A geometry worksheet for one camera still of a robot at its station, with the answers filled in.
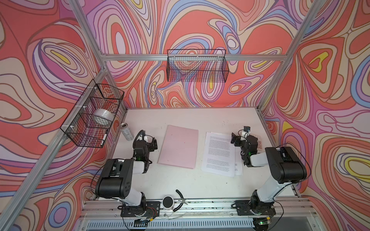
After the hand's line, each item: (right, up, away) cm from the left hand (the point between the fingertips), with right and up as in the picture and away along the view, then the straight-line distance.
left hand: (148, 137), depth 93 cm
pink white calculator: (+75, -5, +3) cm, 75 cm away
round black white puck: (+16, -30, -22) cm, 40 cm away
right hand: (+62, +1, +4) cm, 62 cm away
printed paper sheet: (+47, -12, 0) cm, 49 cm away
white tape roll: (-18, +13, -21) cm, 30 cm away
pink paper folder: (+21, -6, +1) cm, 22 cm away
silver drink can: (-14, +4, -2) cm, 14 cm away
